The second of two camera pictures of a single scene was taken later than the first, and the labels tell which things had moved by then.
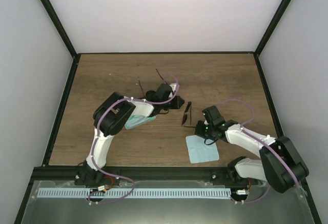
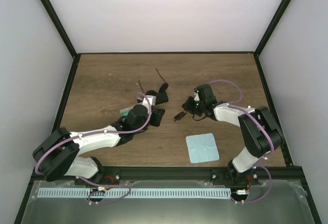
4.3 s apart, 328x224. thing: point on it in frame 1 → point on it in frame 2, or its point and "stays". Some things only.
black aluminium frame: (45, 171) stays
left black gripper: (177, 104) → (157, 113)
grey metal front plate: (266, 205) stays
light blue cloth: (200, 152) stays
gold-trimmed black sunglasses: (186, 119) → (179, 116)
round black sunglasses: (163, 92) stays
